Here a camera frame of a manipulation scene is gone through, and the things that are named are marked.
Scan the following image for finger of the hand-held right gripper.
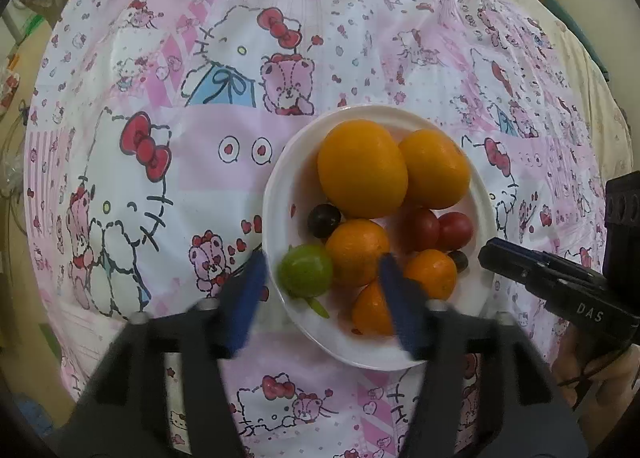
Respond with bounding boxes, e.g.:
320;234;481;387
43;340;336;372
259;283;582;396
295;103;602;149
477;237;607;303

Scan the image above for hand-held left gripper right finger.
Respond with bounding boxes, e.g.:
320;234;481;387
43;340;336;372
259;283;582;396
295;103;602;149
377;253;591;458

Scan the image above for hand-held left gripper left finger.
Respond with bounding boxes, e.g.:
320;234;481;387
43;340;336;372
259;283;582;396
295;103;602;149
60;250;268;458

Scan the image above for small mandarin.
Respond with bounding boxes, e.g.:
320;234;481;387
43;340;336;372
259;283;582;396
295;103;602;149
351;280;398;337
325;219;392;287
402;249;458;301

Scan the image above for green citrus fruit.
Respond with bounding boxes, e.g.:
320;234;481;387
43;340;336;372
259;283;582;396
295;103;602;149
278;244;334;299

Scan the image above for red tomato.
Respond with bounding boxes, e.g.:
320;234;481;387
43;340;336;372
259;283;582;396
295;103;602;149
437;212;474;249
407;208;441;253

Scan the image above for pink white plate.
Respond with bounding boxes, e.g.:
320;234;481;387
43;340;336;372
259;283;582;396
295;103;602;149
261;106;496;371

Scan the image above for person's right hand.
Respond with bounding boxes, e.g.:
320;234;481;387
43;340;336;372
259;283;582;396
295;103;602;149
552;328;640;414

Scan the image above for medium orange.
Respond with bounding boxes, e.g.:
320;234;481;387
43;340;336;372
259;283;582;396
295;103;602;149
398;129;472;210

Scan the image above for large orange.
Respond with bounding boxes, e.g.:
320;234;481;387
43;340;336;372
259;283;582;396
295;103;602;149
317;120;409;219

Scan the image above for cream quilt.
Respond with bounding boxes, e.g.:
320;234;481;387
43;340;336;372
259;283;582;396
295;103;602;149
465;0;636;149

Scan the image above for printed pink blanket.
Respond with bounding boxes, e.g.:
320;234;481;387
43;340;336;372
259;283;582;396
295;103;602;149
22;0;623;458

